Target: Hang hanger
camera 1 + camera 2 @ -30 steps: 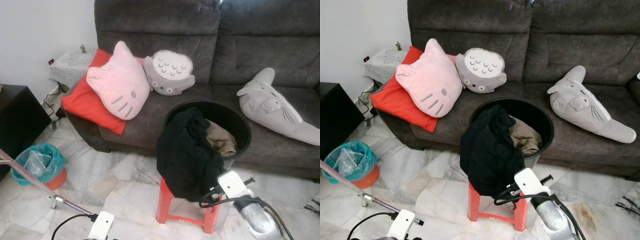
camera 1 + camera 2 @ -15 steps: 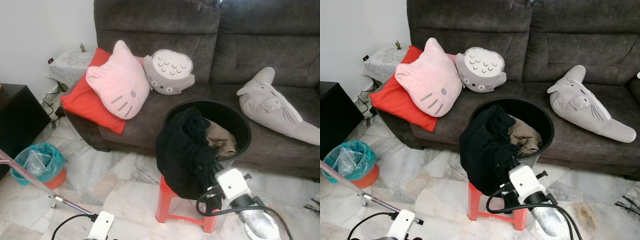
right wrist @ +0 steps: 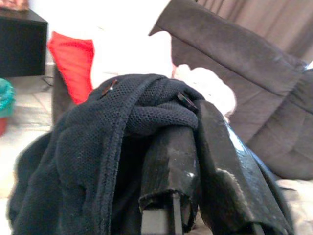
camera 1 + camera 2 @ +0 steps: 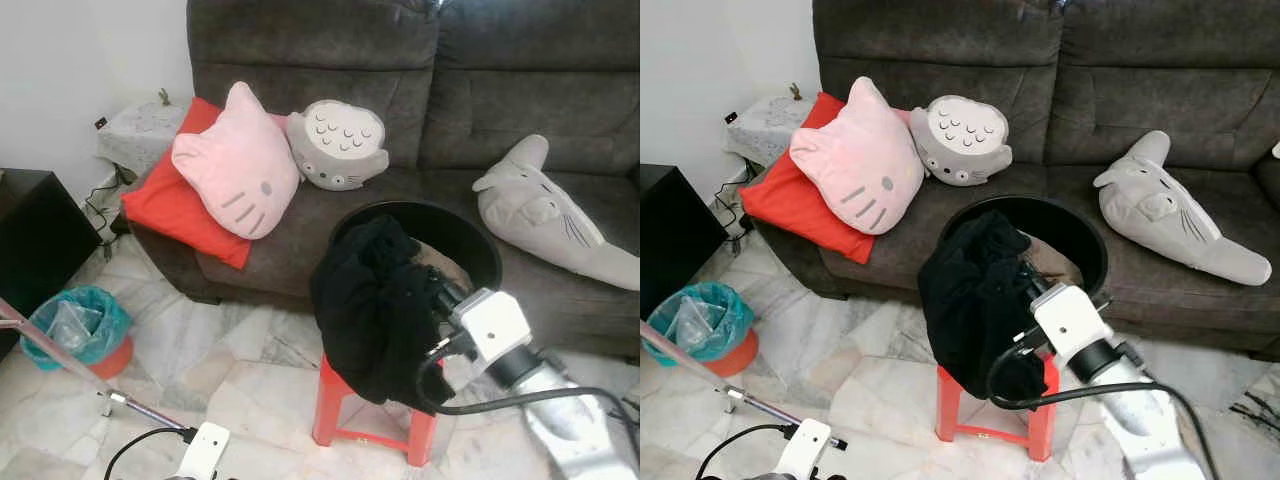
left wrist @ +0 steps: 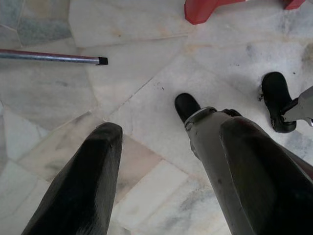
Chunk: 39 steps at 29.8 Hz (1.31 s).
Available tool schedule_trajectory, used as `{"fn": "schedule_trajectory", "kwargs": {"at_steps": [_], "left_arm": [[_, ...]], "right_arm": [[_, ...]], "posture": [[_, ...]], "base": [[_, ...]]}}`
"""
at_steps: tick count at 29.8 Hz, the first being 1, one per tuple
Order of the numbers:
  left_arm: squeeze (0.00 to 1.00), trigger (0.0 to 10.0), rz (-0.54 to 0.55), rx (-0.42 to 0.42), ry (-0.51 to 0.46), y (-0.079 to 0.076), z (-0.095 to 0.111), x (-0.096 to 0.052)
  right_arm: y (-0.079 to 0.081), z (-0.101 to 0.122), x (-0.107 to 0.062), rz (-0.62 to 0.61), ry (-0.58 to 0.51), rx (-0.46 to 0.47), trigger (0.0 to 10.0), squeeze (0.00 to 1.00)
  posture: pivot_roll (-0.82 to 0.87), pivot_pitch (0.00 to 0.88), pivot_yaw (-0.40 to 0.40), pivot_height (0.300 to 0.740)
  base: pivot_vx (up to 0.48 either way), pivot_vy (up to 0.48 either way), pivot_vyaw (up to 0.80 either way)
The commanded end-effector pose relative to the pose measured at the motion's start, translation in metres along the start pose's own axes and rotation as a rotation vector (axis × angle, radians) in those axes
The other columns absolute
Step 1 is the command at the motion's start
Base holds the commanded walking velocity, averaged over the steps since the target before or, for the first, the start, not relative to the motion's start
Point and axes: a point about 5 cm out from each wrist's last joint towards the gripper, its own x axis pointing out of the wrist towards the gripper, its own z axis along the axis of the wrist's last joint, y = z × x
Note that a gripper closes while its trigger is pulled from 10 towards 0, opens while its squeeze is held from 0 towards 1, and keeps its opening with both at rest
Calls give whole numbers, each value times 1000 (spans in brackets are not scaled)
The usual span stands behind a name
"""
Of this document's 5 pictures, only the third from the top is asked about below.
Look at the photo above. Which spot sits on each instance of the red cushion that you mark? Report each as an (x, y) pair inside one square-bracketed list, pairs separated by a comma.
[(73, 66)]

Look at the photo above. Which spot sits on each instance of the navy knit garment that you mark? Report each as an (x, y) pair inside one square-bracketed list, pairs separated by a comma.
[(85, 147)]

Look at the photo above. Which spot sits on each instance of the black tv cabinet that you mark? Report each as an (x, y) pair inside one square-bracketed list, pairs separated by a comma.
[(22, 46)]

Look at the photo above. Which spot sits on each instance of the dark brown sofa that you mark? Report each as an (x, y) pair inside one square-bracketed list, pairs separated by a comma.
[(244, 73)]

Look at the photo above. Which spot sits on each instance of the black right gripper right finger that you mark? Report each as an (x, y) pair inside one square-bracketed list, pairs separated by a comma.
[(227, 176)]

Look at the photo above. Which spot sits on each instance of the white pillow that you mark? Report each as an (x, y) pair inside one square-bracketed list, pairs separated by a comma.
[(210, 85)]

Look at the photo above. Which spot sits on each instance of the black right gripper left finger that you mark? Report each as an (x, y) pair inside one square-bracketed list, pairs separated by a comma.
[(171, 166)]

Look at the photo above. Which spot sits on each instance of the red bin with teal bag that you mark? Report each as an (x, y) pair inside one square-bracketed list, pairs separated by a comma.
[(6, 102)]

